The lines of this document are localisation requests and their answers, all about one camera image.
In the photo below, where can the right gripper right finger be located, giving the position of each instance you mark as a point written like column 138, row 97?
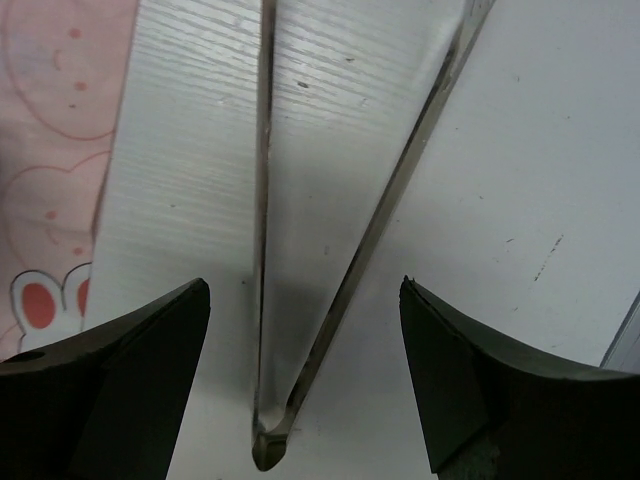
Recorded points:
column 493, row 407

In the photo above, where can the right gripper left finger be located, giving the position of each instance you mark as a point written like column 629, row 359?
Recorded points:
column 107, row 403

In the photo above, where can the metal tongs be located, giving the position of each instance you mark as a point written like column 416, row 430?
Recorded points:
column 269, row 444

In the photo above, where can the pink bunny placemat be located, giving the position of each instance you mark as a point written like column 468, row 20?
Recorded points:
column 63, row 67

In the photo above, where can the aluminium table frame rail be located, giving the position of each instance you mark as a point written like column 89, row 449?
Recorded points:
column 623, row 354

